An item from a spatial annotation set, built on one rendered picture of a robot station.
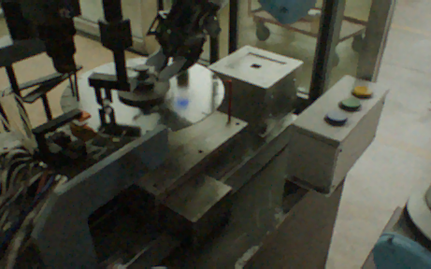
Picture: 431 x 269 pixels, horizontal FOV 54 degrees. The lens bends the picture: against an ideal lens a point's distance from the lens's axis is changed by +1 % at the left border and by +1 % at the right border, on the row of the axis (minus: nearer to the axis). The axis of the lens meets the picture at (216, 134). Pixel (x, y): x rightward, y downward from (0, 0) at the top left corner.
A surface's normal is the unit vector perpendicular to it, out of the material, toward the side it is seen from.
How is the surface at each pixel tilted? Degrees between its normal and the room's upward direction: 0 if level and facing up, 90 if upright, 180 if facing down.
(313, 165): 90
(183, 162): 0
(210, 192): 0
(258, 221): 0
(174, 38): 78
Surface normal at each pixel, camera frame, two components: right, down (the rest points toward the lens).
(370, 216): 0.00, -0.82
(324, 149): -0.61, 0.45
